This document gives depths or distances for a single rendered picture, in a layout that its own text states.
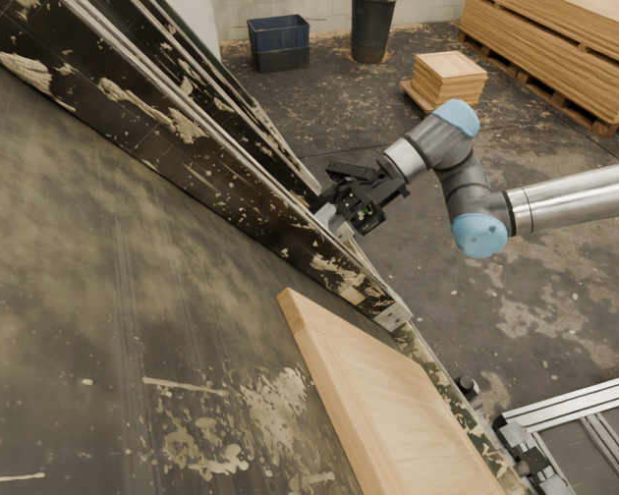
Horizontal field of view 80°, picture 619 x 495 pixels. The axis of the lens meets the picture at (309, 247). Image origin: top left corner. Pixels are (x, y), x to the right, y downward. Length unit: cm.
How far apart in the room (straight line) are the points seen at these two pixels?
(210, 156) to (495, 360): 186
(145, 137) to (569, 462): 171
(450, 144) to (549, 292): 190
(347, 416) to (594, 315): 224
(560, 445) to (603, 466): 14
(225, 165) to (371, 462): 32
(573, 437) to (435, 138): 142
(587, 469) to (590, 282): 120
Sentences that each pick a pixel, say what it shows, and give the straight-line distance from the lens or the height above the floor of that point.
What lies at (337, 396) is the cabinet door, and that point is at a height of 136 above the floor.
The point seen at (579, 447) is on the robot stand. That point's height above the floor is 21.
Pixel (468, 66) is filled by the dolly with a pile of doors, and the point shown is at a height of 40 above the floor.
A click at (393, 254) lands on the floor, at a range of 234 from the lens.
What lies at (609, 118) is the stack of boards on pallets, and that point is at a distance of 409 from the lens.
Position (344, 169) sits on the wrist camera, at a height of 130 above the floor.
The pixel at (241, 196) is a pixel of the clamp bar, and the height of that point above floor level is 142.
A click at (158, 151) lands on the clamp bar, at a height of 151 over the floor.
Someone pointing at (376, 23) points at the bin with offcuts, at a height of 42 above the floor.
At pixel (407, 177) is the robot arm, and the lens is 66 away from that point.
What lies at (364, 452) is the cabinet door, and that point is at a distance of 36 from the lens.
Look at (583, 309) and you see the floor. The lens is 253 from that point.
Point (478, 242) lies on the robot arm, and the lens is 62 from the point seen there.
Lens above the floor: 171
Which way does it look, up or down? 48 degrees down
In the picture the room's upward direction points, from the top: straight up
